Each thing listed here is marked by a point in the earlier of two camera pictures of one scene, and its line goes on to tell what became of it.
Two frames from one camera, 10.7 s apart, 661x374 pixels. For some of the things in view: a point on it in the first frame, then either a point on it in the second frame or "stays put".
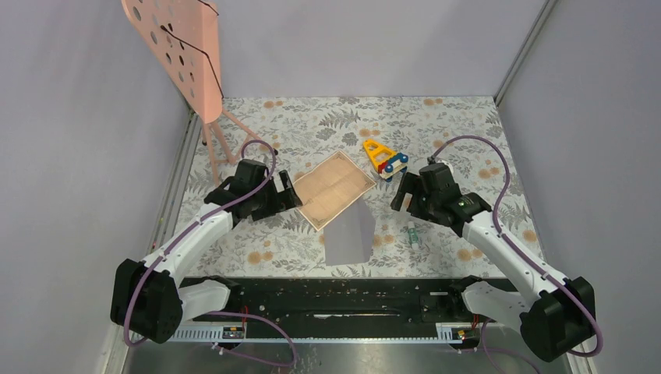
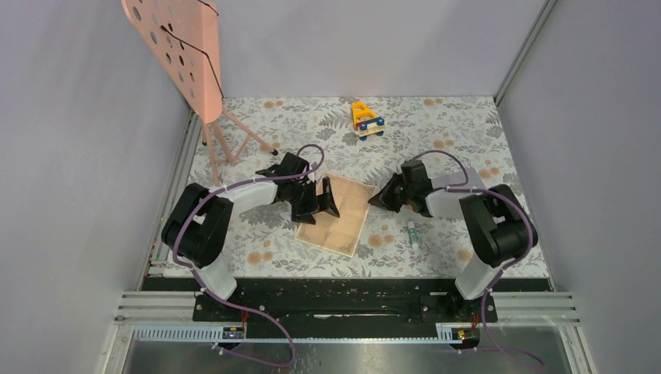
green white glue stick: (413, 235) stays put
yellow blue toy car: (386, 161) -> (365, 121)
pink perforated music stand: (183, 39) stays put
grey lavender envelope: (349, 237) -> (457, 178)
